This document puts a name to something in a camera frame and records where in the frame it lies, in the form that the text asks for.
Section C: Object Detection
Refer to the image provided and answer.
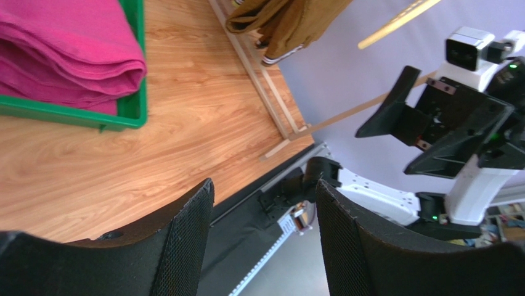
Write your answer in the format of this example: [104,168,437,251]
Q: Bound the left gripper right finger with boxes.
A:
[316,180,524,295]

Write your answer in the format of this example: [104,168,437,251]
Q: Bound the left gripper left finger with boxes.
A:
[1,179,214,295]

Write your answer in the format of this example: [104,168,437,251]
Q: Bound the brown trousers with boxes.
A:
[225,0,352,66]

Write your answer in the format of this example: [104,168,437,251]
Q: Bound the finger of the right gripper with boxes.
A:
[355,66,421,138]
[404,104,515,179]

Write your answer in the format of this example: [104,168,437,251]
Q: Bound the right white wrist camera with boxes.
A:
[434,27,524,92]

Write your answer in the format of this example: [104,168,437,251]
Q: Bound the pink trousers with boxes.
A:
[1,1,147,115]

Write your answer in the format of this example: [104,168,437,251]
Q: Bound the wooden clothes rack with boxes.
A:
[207,0,438,162]

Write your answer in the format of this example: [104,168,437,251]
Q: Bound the green plastic tray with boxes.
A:
[1,1,147,131]

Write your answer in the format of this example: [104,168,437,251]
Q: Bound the background shelf clutter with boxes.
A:
[449,202,524,248]

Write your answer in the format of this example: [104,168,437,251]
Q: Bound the cream yellow hanger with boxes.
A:
[357,0,441,50]

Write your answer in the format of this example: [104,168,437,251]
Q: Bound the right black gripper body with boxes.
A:
[391,78,515,151]

